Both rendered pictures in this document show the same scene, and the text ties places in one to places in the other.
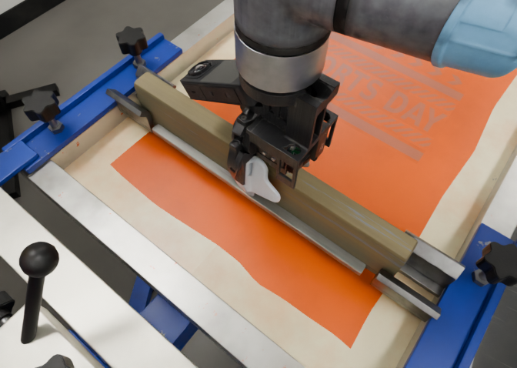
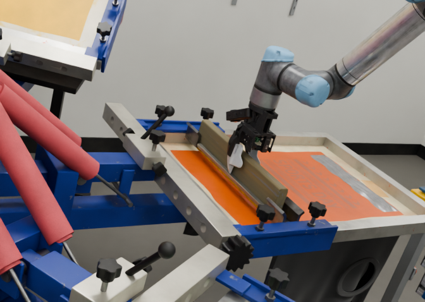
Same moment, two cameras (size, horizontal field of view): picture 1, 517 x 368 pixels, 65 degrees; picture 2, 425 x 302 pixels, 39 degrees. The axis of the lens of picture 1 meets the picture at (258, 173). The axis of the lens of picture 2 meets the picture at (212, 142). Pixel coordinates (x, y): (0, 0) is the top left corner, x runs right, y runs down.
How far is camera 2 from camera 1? 126 cm
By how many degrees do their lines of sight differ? 38
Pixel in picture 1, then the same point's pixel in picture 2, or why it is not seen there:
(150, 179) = (184, 160)
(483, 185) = not seen: hidden behind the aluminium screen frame
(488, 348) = not seen: outside the picture
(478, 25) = (303, 85)
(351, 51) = (308, 174)
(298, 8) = (270, 77)
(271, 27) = (262, 81)
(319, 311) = (236, 216)
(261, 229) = (226, 191)
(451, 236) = not seen: hidden behind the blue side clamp
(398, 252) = (278, 187)
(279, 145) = (251, 130)
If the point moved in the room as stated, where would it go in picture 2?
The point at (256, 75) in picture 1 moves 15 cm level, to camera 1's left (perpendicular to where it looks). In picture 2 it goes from (253, 97) to (202, 77)
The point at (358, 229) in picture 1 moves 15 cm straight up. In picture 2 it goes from (267, 179) to (285, 125)
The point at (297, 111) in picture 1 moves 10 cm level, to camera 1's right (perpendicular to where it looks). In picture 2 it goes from (261, 116) to (298, 131)
